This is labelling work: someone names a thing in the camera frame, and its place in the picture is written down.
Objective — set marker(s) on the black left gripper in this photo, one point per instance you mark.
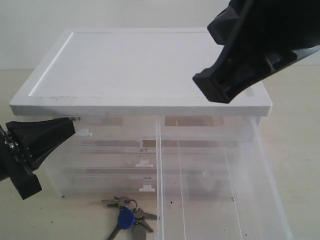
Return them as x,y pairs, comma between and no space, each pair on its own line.
25,145

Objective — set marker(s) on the key bunch with blue fob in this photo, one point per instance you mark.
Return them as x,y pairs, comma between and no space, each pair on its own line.
130,216

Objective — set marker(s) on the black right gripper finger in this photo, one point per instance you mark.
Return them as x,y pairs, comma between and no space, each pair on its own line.
235,71
277,24

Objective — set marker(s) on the white translucent drawer cabinet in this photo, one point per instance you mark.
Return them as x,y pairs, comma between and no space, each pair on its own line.
130,72

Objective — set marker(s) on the middle wide clear drawer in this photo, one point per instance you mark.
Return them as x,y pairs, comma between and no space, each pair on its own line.
99,163

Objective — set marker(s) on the bottom wide clear drawer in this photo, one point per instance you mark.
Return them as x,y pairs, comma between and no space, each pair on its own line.
108,185

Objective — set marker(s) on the wide clear drawer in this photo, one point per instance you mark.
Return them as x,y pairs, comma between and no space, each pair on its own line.
108,185
99,163

